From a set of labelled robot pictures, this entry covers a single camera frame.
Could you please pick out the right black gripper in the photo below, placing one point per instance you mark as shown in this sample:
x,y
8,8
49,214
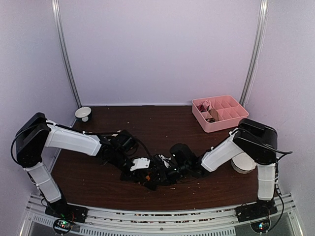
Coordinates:
x,y
166,170

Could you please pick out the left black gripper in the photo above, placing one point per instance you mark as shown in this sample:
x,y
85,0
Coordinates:
x,y
137,174

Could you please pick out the argyle black red orange sock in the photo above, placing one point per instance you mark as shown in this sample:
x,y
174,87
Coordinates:
x,y
147,181

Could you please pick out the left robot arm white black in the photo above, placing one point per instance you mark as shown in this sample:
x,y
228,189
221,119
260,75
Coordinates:
x,y
39,133

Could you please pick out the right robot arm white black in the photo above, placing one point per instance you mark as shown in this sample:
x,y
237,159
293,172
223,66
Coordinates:
x,y
250,142

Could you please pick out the rolled socks in box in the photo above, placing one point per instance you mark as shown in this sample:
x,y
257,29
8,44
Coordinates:
x,y
210,113

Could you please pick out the white scalloped bowl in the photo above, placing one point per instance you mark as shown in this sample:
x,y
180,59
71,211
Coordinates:
x,y
243,165

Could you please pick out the pink divided organizer box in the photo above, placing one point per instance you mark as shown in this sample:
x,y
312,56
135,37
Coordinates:
x,y
230,111

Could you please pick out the dark bowl white inside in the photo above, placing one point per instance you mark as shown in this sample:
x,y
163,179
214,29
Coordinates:
x,y
83,114

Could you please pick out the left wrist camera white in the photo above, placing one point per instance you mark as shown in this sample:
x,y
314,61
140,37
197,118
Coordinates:
x,y
140,163

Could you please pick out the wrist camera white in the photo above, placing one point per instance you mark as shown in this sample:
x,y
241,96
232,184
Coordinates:
x,y
140,163
164,161

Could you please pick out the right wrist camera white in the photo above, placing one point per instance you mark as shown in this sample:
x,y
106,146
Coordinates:
x,y
164,161

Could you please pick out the right aluminium frame post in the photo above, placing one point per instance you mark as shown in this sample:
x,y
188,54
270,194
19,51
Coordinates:
x,y
257,46

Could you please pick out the aluminium frame post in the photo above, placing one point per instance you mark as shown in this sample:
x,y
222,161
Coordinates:
x,y
257,46
64,52

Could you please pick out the left aluminium frame post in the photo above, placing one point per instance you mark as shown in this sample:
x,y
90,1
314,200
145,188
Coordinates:
x,y
64,52

